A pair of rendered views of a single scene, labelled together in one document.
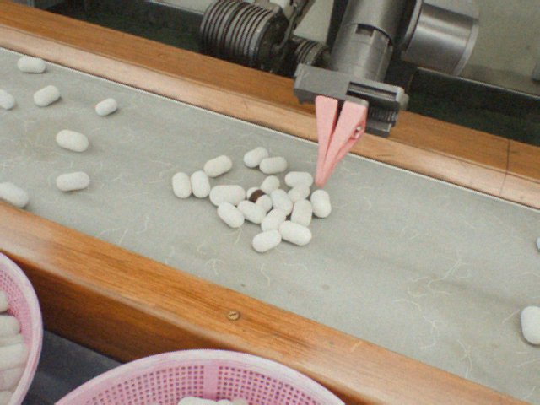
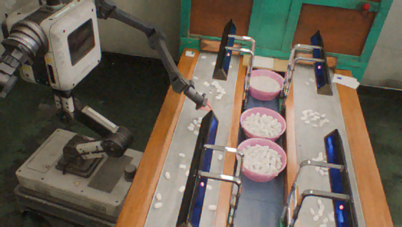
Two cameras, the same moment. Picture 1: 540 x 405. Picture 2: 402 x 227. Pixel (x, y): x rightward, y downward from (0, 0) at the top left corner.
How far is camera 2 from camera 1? 211 cm
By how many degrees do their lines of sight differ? 74
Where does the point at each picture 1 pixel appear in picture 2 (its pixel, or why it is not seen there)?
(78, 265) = (234, 141)
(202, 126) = (179, 139)
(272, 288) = (223, 123)
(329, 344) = (234, 115)
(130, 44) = (148, 156)
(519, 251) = not seen: hidden behind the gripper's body
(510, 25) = not seen: outside the picture
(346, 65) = (202, 98)
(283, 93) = (164, 125)
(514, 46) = not seen: outside the picture
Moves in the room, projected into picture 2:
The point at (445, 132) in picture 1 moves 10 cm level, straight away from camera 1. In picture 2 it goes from (169, 100) to (153, 98)
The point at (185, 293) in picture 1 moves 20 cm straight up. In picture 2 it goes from (233, 128) to (237, 100)
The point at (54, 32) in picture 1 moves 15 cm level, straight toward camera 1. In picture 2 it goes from (148, 174) to (176, 164)
